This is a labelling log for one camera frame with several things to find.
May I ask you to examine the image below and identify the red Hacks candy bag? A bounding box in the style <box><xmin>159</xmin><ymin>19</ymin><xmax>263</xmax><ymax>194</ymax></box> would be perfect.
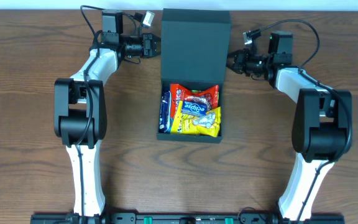
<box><xmin>170</xmin><ymin>84</ymin><xmax>219</xmax><ymax>119</ymax></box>

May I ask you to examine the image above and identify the dark green box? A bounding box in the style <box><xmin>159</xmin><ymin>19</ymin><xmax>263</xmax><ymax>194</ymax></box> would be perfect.
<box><xmin>157</xmin><ymin>9</ymin><xmax>231</xmax><ymax>143</ymax></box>

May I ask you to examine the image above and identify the blue Eclipse mint pack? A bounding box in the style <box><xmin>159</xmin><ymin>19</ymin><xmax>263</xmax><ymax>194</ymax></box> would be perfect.
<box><xmin>181</xmin><ymin>101</ymin><xmax>208</xmax><ymax>117</ymax></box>

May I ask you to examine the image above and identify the yellow Hacks candy bag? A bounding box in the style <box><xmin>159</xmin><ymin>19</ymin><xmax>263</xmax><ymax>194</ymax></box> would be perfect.
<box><xmin>170</xmin><ymin>101</ymin><xmax>221</xmax><ymax>138</ymax></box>

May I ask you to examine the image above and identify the purple Dairy Milk chocolate bar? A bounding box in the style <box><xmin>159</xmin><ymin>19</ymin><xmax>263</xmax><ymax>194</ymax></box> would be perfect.
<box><xmin>160</xmin><ymin>90</ymin><xmax>172</xmax><ymax>131</ymax></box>

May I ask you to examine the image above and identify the blue Oreo cookie pack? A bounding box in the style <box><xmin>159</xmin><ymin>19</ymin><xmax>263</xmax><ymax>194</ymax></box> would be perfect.
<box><xmin>159</xmin><ymin>107</ymin><xmax>170</xmax><ymax>133</ymax></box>

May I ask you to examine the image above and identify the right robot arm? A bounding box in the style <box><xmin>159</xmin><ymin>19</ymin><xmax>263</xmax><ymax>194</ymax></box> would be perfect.
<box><xmin>226</xmin><ymin>29</ymin><xmax>352</xmax><ymax>223</ymax></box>

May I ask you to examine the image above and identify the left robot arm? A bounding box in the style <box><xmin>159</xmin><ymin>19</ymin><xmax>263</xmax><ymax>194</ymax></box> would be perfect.
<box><xmin>54</xmin><ymin>9</ymin><xmax>161</xmax><ymax>223</ymax></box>

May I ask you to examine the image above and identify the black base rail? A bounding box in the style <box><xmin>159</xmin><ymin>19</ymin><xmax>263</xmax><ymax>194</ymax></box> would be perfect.
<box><xmin>30</xmin><ymin>212</ymin><xmax>345</xmax><ymax>224</ymax></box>

